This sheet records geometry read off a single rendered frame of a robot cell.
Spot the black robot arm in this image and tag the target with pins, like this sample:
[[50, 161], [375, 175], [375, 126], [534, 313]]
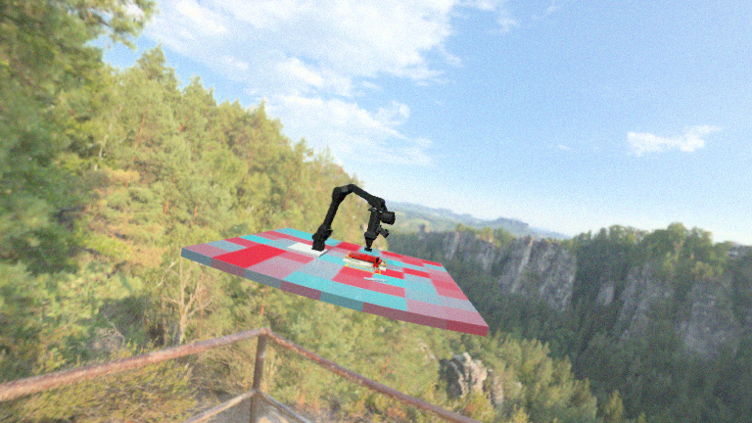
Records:
[[338, 195]]

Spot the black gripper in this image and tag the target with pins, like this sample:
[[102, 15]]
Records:
[[371, 235]]

